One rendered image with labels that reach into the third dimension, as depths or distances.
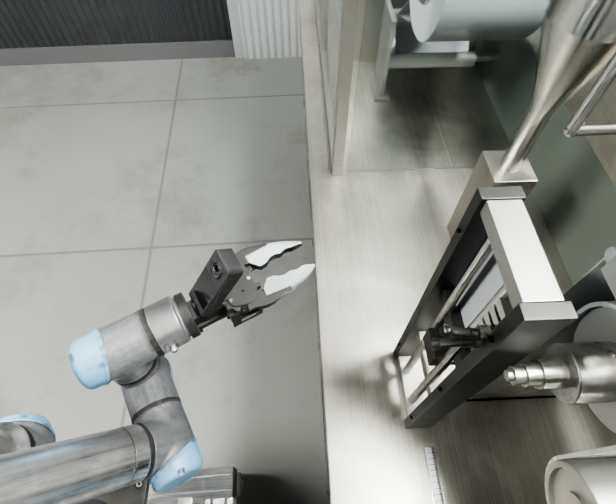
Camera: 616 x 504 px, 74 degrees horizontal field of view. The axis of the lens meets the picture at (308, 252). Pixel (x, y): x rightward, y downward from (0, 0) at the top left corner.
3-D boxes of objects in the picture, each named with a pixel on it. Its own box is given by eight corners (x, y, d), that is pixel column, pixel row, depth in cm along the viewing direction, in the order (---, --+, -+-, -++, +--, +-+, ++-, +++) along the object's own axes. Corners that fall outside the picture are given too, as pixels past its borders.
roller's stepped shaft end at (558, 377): (496, 365, 47) (507, 356, 44) (548, 363, 47) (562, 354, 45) (504, 394, 45) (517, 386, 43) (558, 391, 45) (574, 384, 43)
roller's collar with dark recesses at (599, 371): (536, 354, 49) (564, 334, 44) (585, 352, 50) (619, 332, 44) (556, 410, 46) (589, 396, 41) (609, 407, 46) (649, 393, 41)
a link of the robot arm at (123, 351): (86, 354, 63) (58, 333, 56) (155, 321, 66) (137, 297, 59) (99, 401, 59) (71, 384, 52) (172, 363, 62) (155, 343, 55)
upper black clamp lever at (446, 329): (436, 326, 44) (443, 321, 43) (473, 331, 46) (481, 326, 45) (438, 338, 44) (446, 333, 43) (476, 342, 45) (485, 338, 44)
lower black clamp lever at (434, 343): (428, 340, 48) (429, 336, 47) (472, 336, 48) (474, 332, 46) (430, 352, 47) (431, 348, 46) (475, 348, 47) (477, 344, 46)
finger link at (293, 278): (311, 274, 70) (259, 291, 68) (314, 260, 64) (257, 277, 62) (318, 291, 68) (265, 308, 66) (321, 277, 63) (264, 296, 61)
